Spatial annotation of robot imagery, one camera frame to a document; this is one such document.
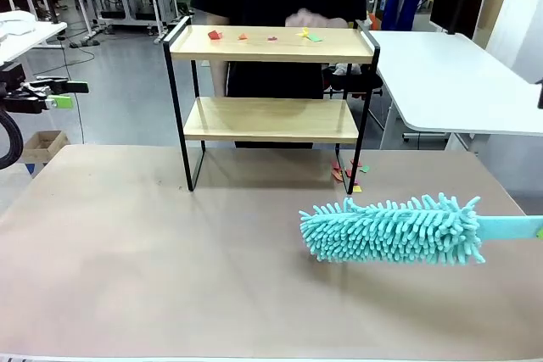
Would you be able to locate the two-tier wooden black-framed shelf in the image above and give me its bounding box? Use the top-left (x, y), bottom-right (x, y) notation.
top-left (162, 15), bottom-right (382, 196)

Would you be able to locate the cardboard box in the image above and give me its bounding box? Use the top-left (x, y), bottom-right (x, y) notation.
top-left (20, 130), bottom-right (71, 164)

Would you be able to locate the person's right forearm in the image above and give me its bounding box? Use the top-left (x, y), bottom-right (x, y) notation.
top-left (203, 14), bottom-right (229, 98)

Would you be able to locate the white cloth bundle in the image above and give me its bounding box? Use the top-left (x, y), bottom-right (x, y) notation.
top-left (0, 9), bottom-right (37, 36)

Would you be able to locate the large white desk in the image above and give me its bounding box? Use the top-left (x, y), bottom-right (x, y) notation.
top-left (367, 30), bottom-right (543, 151)

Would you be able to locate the person's left hand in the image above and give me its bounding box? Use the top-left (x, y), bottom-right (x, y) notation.
top-left (284, 8), bottom-right (350, 31)

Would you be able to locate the black left arm cable sleeve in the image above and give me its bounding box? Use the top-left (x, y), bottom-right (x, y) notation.
top-left (0, 108), bottom-right (25, 170)

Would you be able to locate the black monitor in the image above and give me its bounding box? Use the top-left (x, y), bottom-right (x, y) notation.
top-left (430, 0), bottom-right (487, 40)

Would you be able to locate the teal microfiber duster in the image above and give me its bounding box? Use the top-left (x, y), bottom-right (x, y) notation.
top-left (298, 192), bottom-right (543, 268)

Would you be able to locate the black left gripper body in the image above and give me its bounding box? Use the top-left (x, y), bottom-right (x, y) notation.
top-left (0, 62), bottom-right (42, 114)

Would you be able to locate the small white desk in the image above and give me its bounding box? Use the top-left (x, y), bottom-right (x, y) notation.
top-left (0, 20), bottom-right (68, 67)

